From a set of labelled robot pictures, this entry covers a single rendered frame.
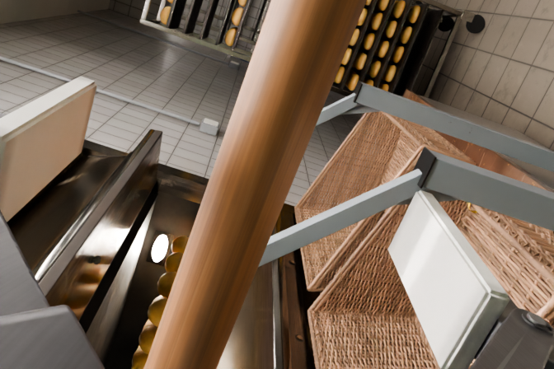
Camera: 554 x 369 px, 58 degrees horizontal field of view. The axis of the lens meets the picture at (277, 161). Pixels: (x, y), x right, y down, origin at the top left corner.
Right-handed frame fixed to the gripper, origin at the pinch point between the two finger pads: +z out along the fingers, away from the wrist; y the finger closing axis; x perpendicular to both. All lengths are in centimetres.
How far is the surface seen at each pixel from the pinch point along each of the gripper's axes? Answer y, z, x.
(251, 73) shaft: -1.3, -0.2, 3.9
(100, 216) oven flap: -20, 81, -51
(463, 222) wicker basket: 60, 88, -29
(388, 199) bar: 21.1, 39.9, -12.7
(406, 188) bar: 22.6, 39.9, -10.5
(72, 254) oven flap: -20, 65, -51
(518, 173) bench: 61, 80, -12
